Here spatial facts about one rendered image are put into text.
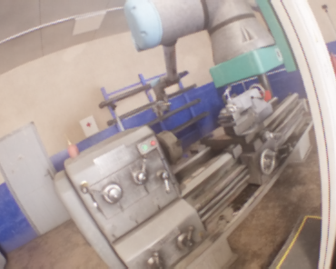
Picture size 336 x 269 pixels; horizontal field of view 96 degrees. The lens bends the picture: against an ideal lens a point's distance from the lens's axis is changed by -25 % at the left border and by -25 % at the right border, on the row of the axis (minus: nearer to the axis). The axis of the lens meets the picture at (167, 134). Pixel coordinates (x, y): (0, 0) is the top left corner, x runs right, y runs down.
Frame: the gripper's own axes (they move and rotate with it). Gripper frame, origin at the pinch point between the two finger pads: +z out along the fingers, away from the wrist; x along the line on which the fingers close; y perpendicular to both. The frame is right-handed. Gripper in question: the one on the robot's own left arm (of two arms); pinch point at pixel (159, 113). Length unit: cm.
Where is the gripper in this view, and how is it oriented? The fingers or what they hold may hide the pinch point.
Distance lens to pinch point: 140.4
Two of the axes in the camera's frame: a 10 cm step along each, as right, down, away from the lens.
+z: -0.5, 5.0, -8.6
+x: -9.8, 1.5, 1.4
